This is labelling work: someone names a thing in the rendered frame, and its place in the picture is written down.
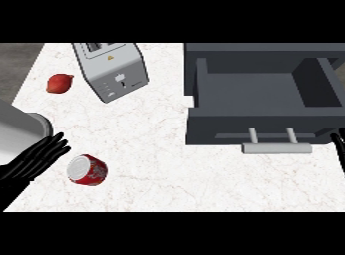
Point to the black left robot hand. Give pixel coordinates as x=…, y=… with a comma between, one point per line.
x=18, y=171

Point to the red can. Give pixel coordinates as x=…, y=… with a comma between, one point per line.
x=88, y=171

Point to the dark grey drawer front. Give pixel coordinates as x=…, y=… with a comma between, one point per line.
x=230, y=124

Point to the dark grey open drawer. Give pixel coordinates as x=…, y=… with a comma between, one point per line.
x=249, y=91

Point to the red round fruit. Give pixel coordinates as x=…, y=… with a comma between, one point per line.
x=60, y=83

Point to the silver toaster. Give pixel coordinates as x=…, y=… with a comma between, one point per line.
x=115, y=71

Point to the dark grey cabinet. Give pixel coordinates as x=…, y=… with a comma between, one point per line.
x=259, y=50

